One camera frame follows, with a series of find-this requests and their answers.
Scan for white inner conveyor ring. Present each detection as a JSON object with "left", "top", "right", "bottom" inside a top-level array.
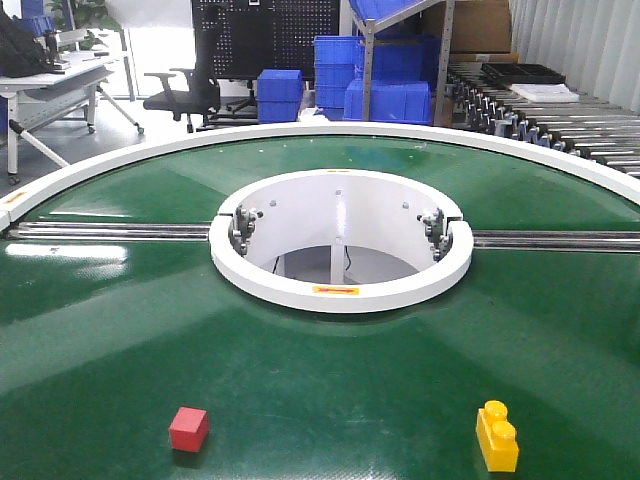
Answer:
[{"left": 208, "top": 168, "right": 475, "bottom": 315}]

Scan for conveyor steel rollers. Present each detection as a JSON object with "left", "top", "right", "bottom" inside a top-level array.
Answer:
[
  {"left": 5, "top": 221, "right": 209, "bottom": 241},
  {"left": 473, "top": 230, "right": 639, "bottom": 254}
]

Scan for right conveyor steel rollers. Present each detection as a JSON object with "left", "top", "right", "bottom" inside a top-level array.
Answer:
[{"left": 473, "top": 230, "right": 639, "bottom": 254}]

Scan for yellow duplo block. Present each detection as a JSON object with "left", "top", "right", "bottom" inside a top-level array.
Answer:
[{"left": 476, "top": 400, "right": 520, "bottom": 473}]

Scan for black tray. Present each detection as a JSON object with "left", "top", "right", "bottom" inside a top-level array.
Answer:
[{"left": 481, "top": 62, "right": 566, "bottom": 85}]

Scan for black backpack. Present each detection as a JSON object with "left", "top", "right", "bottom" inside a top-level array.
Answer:
[{"left": 0, "top": 9, "right": 53, "bottom": 78}]

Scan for cardboard box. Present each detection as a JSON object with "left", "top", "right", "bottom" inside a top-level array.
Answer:
[{"left": 449, "top": 1, "right": 512, "bottom": 54}]

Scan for black pegboard panel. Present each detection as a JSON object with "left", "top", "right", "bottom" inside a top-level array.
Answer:
[{"left": 191, "top": 0, "right": 340, "bottom": 81}]

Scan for white outer conveyor rim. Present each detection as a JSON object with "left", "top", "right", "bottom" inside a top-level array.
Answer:
[{"left": 1, "top": 122, "right": 639, "bottom": 231}]

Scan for grey metal rack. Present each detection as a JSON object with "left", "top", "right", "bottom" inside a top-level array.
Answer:
[{"left": 348, "top": 0, "right": 456, "bottom": 127}]

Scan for blue crate under rack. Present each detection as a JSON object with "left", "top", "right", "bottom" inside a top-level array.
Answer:
[{"left": 343, "top": 79, "right": 433, "bottom": 125}]

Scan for left conveyor steel rollers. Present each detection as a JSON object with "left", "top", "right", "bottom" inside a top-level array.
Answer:
[{"left": 5, "top": 221, "right": 209, "bottom": 241}]

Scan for black office chair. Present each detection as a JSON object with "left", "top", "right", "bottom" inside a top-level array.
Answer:
[{"left": 143, "top": 4, "right": 222, "bottom": 133}]

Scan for red cube block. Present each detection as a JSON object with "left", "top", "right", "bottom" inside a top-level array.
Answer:
[{"left": 169, "top": 406, "right": 210, "bottom": 453}]

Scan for white folding desk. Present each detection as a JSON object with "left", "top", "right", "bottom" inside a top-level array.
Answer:
[{"left": 1, "top": 51, "right": 144, "bottom": 185}]

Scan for blue crate stack by pegboard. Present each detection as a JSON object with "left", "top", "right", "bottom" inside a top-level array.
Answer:
[{"left": 257, "top": 69, "right": 304, "bottom": 124}]

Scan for tall blue crate stack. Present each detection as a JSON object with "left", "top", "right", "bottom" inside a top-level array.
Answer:
[{"left": 314, "top": 35, "right": 360, "bottom": 109}]

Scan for green potted plant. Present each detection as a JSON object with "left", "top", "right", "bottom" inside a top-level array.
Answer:
[{"left": 44, "top": 0, "right": 122, "bottom": 50}]

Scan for roller conveyor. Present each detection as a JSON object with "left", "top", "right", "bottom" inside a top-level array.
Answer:
[{"left": 448, "top": 63, "right": 639, "bottom": 178}]

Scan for white foam sheet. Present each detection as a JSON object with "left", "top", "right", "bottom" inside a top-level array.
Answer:
[{"left": 509, "top": 83, "right": 580, "bottom": 103}]

